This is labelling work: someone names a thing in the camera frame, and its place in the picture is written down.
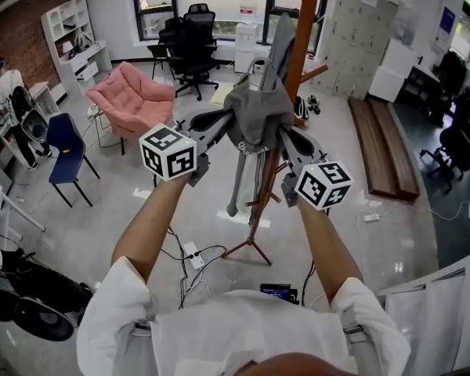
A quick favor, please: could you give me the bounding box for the gray shoulder strap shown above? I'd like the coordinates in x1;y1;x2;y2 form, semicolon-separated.
132;319;154;339
342;311;368;345

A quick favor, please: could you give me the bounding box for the person's chin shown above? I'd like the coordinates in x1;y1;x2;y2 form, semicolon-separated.
254;352;358;376

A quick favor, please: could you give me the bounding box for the black mesh office chair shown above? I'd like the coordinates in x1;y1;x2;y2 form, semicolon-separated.
172;2;223;102
157;16;181;76

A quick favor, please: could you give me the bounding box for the black side chair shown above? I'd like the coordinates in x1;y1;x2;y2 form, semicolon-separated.
146;44;178;81

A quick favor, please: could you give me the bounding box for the gray hanging garment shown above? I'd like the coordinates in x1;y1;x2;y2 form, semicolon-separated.
225;12;297;227

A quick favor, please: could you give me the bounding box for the black device with blue screen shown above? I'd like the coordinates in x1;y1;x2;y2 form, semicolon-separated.
259;283;300;306

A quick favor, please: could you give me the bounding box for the water bottle with red label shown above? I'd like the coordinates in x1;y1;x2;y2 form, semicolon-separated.
238;0;260;25

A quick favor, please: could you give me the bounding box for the gray dome device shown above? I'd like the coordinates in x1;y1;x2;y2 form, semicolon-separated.
13;295;77;342
20;109;49;145

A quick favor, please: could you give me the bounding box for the blue and white wall poster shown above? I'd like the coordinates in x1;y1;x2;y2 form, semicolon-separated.
438;5;457;43

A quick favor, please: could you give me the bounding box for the white box cabinet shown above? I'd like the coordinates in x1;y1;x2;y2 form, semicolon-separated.
367;37;417;103

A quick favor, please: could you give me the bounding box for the person's right forearm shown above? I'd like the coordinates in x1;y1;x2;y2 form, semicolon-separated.
297;200;366;309

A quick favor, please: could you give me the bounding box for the white table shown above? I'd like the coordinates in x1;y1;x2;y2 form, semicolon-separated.
0;185;47;251

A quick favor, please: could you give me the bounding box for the small wire side table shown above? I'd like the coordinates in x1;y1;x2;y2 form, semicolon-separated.
86;103;115;149

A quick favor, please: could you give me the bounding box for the white shelf desk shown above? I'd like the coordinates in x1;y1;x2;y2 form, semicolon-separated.
40;0;114;102

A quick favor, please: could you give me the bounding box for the gray metal locker cabinet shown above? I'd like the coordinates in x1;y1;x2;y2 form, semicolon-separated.
321;0;400;101

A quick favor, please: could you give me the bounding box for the pink cushioned armchair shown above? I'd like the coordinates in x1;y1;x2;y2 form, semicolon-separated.
85;60;177;157

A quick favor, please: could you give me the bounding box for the long white power strip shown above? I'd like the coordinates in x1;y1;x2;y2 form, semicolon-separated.
182;240;206;270

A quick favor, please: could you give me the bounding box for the dark chair with clothing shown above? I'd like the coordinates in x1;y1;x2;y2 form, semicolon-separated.
439;50;470;98

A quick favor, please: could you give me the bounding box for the cream cushioned stool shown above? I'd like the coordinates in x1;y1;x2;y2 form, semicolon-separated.
209;82;237;107

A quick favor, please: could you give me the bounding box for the blue chair with black legs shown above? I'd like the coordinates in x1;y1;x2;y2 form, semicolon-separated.
45;111;102;208

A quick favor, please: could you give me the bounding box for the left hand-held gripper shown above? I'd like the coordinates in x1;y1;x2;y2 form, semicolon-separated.
139;109;238;188

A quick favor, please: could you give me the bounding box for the black desk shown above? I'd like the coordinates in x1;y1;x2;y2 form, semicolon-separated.
399;65;442;127

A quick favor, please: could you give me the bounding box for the person's left forearm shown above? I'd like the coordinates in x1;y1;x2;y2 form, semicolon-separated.
111;173;190;290

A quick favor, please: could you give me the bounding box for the black power cable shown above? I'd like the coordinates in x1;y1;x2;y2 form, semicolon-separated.
156;225;229;311

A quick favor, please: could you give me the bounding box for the grey cap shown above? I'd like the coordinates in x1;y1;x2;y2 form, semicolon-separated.
222;56;295;154

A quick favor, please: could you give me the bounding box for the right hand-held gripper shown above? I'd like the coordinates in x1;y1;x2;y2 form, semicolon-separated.
277;127;356;212

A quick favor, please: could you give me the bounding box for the brown wooden coat rack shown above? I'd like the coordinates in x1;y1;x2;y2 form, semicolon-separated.
221;0;330;266

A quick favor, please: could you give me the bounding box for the black wheeled office chair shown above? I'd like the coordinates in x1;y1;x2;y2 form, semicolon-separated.
419;121;470;193

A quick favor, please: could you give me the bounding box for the person's white shirt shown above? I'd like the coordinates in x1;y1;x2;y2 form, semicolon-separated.
76;255;413;376

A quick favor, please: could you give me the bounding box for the black and white bag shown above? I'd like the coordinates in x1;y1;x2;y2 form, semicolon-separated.
293;95;311;122

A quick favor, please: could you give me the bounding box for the white curtain partition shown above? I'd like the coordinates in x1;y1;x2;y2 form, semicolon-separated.
375;246;470;372

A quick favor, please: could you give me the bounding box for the white water dispenser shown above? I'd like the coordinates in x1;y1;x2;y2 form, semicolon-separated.
233;21;260;75

